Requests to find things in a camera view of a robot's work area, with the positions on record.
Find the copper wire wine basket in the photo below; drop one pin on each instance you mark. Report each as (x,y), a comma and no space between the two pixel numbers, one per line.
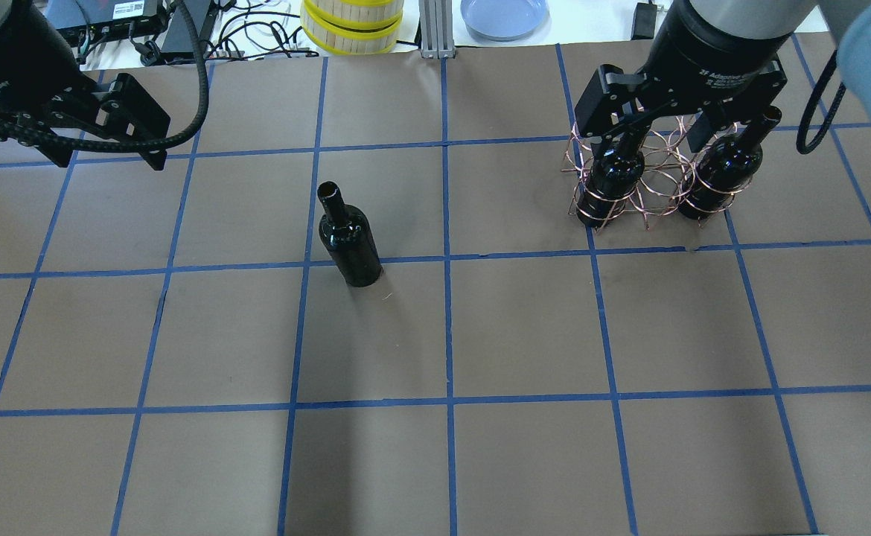
(668,182)

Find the aluminium frame post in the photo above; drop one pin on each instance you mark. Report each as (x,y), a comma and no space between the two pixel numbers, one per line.
(436,26)

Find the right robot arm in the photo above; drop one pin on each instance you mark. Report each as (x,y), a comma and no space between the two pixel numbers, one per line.
(850,25)

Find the black power adapter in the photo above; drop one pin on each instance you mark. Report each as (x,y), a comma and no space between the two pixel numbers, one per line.
(177,45)

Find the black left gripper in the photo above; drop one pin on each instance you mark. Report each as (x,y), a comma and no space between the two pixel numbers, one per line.
(13,68)

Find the dark wine bottle in basket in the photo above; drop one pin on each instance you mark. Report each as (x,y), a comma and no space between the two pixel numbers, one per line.
(614,175)

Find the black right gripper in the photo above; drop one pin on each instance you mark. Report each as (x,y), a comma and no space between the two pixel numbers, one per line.
(715,53)

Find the blue plate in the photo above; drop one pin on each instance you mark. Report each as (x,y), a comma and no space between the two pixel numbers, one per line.
(503,21)

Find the yellow round bamboo steamer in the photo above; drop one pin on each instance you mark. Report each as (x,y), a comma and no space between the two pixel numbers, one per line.
(352,27)

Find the dark green wine bottle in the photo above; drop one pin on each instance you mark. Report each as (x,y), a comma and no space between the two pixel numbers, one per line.
(345,232)

